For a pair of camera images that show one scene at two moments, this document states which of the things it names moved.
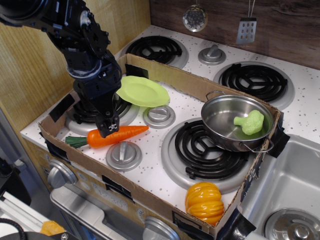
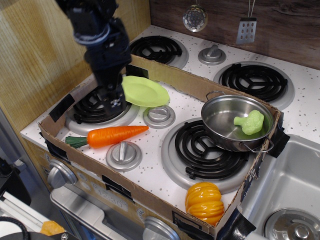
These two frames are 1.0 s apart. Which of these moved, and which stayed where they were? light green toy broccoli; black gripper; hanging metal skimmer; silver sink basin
Moved: black gripper
Stayed: light green toy broccoli; silver sink basin; hanging metal skimmer
